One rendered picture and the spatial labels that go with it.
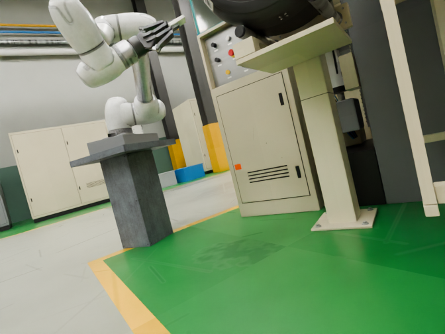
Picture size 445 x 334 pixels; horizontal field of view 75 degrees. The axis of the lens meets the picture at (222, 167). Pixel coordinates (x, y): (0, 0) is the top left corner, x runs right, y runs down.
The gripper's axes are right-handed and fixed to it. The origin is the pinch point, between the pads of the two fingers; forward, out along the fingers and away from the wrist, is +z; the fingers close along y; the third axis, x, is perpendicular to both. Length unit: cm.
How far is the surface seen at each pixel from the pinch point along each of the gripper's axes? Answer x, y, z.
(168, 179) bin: -549, -130, -33
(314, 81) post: -26, 43, 42
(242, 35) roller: 0.2, 20.1, 16.0
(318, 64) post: -22, 39, 46
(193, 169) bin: -566, -120, 27
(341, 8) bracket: -6, 31, 60
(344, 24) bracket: -8, 37, 58
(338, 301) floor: 3, 107, -21
